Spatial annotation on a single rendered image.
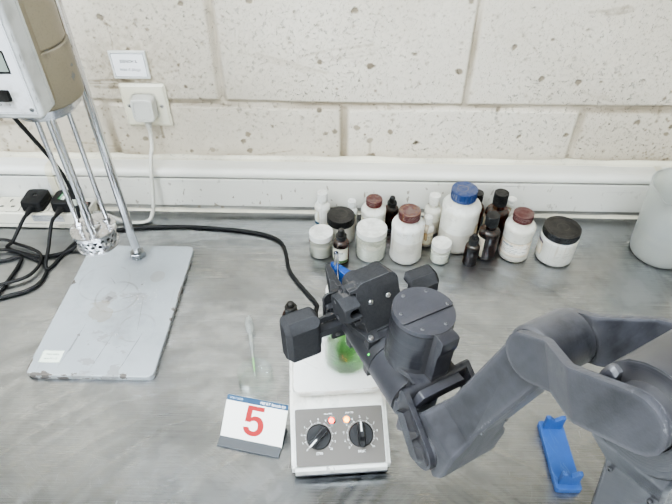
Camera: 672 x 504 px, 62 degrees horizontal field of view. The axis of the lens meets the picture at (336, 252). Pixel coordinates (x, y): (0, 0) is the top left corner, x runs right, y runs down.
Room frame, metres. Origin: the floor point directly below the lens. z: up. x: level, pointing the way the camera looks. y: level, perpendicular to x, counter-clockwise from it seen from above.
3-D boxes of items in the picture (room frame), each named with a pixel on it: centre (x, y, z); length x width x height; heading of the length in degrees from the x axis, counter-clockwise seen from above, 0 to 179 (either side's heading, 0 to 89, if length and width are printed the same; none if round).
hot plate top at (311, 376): (0.49, 0.00, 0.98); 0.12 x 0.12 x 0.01; 4
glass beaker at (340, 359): (0.48, -0.02, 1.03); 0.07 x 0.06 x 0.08; 86
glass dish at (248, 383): (0.50, 0.12, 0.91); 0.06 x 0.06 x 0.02
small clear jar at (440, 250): (0.78, -0.20, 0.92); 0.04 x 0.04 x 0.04
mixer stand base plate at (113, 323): (0.65, 0.38, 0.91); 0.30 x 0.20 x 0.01; 178
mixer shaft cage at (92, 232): (0.66, 0.37, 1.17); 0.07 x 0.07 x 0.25
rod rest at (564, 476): (0.38, -0.30, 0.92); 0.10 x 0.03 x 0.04; 179
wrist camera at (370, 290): (0.38, -0.04, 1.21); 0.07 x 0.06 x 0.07; 118
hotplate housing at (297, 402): (0.46, 0.00, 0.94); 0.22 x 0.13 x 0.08; 4
